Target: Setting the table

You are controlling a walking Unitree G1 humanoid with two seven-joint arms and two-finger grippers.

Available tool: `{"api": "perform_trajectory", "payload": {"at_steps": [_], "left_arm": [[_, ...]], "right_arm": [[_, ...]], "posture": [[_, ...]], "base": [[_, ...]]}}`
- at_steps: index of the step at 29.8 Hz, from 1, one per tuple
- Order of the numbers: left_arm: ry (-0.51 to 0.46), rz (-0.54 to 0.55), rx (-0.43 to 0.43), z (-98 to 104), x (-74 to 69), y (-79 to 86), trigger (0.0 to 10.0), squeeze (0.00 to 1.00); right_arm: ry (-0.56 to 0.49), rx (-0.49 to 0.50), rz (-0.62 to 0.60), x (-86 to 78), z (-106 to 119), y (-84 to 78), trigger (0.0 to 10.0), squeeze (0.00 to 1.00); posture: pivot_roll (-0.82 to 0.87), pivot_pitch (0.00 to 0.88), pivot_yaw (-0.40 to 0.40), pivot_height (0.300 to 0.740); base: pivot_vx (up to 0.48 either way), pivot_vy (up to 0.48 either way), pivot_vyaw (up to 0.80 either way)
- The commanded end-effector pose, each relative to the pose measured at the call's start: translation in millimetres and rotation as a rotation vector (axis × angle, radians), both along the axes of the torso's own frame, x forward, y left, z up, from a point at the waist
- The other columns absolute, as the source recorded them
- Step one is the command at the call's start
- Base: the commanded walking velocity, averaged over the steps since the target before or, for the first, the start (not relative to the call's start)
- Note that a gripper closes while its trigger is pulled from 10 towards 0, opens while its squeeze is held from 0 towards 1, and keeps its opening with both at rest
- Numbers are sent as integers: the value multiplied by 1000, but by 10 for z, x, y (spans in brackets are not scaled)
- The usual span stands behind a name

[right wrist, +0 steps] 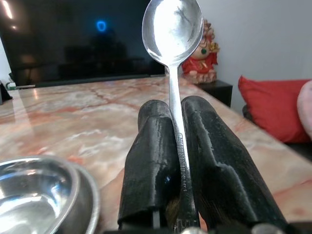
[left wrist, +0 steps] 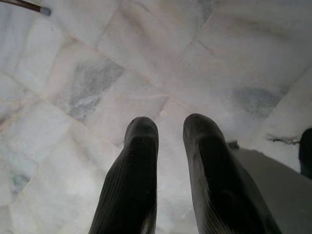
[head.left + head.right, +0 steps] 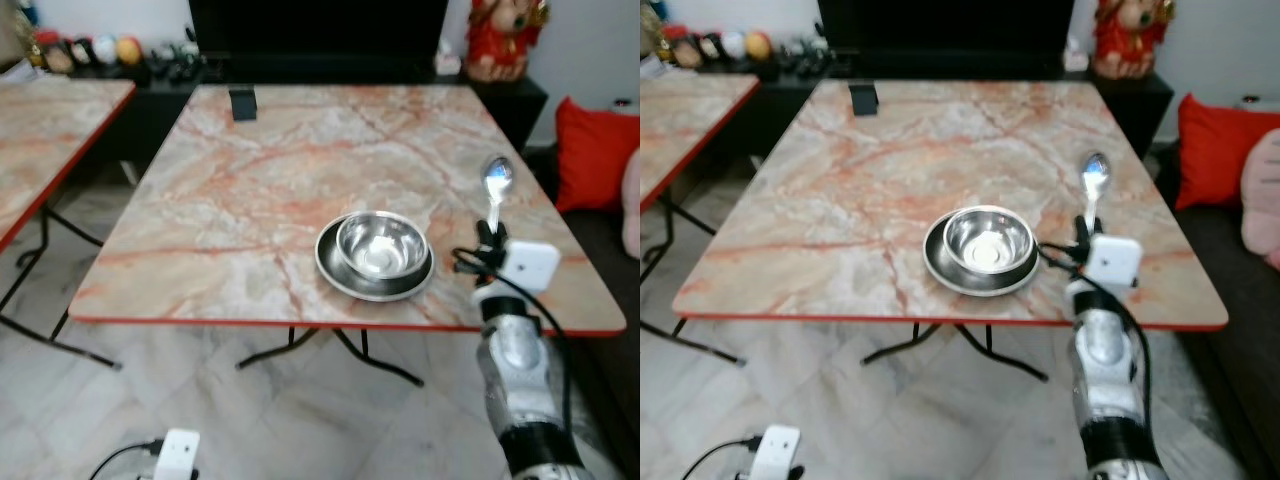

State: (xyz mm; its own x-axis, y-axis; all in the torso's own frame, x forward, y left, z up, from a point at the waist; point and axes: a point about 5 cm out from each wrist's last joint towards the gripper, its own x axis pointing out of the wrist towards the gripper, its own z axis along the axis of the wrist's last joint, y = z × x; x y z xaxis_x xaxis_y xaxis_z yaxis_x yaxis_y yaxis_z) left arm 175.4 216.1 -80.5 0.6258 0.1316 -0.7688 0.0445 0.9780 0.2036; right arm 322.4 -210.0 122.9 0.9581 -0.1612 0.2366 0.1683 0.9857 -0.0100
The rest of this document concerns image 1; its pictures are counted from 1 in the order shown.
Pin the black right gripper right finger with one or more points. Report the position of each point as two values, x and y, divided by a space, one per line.
226 165

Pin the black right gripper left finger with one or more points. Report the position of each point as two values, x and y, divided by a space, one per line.
148 156

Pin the silver metal spoon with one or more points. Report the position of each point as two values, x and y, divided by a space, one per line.
173 34

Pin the steel plate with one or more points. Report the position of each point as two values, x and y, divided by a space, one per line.
89 195

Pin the red cushion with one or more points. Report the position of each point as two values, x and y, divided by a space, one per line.
270 107

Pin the black side cabinet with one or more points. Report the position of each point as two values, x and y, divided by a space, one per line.
218 91

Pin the black sofa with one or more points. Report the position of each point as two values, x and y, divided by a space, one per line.
299 148

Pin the pink cushion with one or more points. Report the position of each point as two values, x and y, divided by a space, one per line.
306 107

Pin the red and gold figurine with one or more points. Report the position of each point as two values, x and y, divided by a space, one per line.
203 58

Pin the shiny steel bowl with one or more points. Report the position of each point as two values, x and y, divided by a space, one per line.
31 195

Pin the large black television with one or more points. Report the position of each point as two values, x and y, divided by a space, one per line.
73 41

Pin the small black stand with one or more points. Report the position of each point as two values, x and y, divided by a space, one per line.
3 91

